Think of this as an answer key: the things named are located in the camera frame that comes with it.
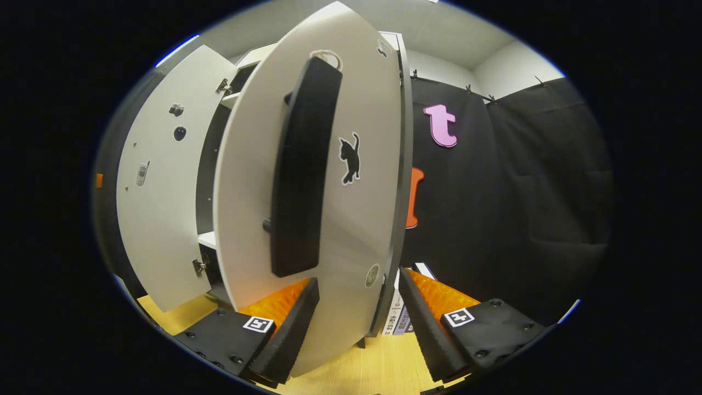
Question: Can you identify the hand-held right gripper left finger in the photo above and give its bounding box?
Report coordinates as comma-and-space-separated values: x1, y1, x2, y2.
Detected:
173, 276, 320, 386

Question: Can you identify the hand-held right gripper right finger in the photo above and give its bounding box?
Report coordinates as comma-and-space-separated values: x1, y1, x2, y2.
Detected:
398, 267, 550, 383

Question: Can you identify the white cabinet door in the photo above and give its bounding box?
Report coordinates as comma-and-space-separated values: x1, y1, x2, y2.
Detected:
213, 2, 407, 379
115, 45, 240, 313

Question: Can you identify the white book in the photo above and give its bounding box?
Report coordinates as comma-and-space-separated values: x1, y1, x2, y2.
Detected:
383, 269, 405, 336

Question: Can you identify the white cabinet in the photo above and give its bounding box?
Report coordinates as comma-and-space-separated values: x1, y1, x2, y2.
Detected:
195, 32, 416, 352

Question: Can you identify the black backdrop cloth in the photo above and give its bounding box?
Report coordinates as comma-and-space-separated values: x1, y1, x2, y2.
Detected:
92, 71, 612, 330

